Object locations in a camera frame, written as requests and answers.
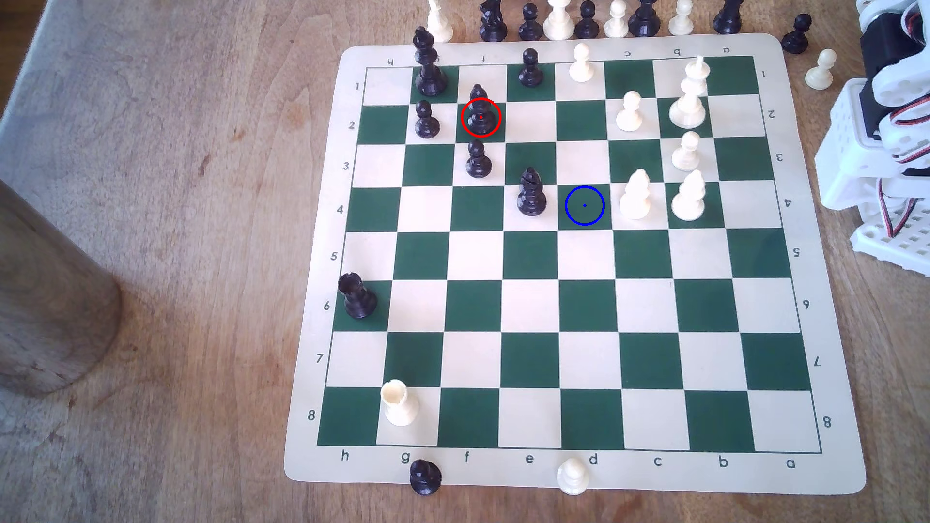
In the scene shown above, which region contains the black chess bishop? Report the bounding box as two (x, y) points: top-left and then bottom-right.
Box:
(516, 167), (548, 216)
(465, 83), (498, 136)

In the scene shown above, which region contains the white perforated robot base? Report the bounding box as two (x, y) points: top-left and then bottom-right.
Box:
(849, 196), (930, 277)

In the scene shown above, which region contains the black chess pawn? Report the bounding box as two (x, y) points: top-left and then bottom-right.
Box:
(415, 99), (441, 139)
(782, 13), (812, 55)
(465, 139), (493, 179)
(519, 48), (545, 88)
(409, 459), (443, 497)
(518, 3), (544, 41)
(574, 1), (601, 39)

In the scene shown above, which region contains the black chess rook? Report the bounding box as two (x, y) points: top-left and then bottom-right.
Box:
(339, 272), (378, 319)

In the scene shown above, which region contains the green and cream chess mat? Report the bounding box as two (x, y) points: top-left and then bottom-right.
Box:
(283, 32), (867, 496)

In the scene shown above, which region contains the white chess rook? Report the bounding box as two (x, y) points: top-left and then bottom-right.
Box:
(381, 379), (420, 427)

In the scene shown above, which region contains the white chess bishop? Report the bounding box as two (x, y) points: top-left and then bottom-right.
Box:
(620, 169), (652, 221)
(671, 169), (707, 222)

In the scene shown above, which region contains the black chess king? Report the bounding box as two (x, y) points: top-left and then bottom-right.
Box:
(411, 26), (449, 97)

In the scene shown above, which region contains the white chess pawn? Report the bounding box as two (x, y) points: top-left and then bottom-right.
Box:
(805, 48), (838, 91)
(616, 91), (644, 132)
(668, 0), (696, 36)
(672, 131), (702, 172)
(569, 42), (595, 83)
(557, 458), (591, 496)
(604, 0), (630, 39)

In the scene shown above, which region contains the black chess knight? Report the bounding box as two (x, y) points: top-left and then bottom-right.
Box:
(480, 0), (509, 42)

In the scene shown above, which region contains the large white chess piece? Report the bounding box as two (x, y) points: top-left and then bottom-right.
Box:
(543, 0), (575, 41)

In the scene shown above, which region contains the tall white chess king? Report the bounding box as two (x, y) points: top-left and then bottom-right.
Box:
(668, 56), (711, 129)

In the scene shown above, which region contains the large black chess piece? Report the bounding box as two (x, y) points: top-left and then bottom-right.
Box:
(628, 0), (661, 38)
(713, 0), (744, 35)

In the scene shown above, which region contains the brown wooden cylinder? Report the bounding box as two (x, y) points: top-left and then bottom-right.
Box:
(0, 178), (123, 398)

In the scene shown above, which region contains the red black white servo cable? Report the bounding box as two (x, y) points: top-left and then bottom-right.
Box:
(878, 94), (930, 171)
(876, 178), (920, 239)

